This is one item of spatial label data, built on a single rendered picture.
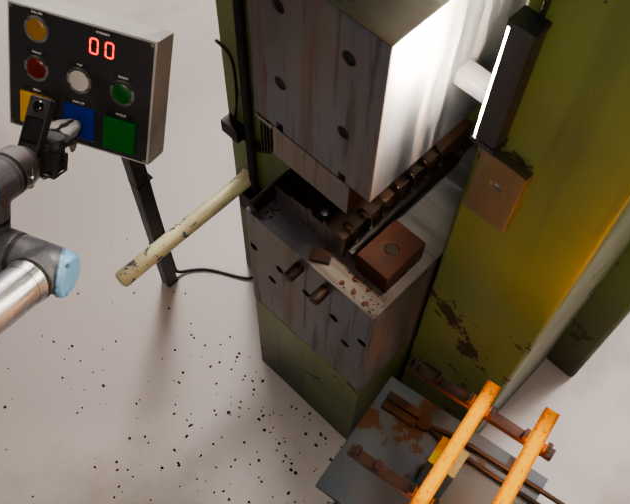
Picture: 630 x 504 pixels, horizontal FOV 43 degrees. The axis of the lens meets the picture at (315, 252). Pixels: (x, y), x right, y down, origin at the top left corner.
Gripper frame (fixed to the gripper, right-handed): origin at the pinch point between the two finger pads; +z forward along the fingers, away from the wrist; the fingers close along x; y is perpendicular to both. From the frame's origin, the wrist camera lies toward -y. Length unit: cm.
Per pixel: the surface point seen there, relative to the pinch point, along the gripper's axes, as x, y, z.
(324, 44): 57, -40, -27
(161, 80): 17.0, -12.5, 4.8
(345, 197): 63, -8, -12
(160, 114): 17.0, -4.4, 5.8
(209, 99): -17, 44, 128
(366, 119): 65, -29, -26
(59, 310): -29, 93, 43
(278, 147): 46.6, -9.9, -4.5
